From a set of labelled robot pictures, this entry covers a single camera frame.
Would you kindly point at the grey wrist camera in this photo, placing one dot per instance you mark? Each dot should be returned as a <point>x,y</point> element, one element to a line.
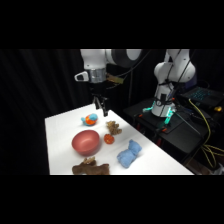
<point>81,77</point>

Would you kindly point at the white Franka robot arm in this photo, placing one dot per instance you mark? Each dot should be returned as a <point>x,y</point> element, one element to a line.
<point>96,59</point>

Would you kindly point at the small tan plush toy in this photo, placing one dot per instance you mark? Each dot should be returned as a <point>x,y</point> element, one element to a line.
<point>113,128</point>

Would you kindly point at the black laptop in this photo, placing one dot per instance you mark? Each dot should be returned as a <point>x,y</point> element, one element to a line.
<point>201,95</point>

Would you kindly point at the small yellow object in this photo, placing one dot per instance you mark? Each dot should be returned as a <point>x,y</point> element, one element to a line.
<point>218,108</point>

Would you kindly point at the brown plush moose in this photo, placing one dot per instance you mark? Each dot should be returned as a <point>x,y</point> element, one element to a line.
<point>90,168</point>

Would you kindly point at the blue teddy bear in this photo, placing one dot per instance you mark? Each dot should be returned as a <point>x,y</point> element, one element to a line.
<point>128,154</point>

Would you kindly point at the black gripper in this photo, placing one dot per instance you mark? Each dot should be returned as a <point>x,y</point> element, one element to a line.
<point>97,88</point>

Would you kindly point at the brown circuit board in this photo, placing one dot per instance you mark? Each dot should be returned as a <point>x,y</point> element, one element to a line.
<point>115,79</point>

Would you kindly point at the black robot stand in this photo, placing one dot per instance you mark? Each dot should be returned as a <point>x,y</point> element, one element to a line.
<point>180,131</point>

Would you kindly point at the red ball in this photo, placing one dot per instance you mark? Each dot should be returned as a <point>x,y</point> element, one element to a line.
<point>109,139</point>

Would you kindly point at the blue and orange toy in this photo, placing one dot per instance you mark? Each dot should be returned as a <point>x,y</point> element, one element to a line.
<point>89,119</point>

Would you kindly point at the pink bowl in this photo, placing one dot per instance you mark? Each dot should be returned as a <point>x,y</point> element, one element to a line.
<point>85,142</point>

